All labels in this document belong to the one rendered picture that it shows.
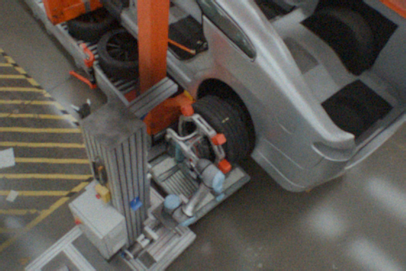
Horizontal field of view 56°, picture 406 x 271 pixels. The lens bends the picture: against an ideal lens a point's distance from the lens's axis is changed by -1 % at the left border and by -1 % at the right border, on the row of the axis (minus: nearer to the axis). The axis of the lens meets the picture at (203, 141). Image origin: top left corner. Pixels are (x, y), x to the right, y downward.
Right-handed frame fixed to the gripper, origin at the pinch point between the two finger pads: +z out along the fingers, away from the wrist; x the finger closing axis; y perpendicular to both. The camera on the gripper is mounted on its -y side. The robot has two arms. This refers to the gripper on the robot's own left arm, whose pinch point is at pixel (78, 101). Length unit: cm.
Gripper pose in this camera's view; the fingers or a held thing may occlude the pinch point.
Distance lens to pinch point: 319.5
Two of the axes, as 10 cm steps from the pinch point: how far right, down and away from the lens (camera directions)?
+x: 8.1, -3.3, 4.9
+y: -2.2, 5.9, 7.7
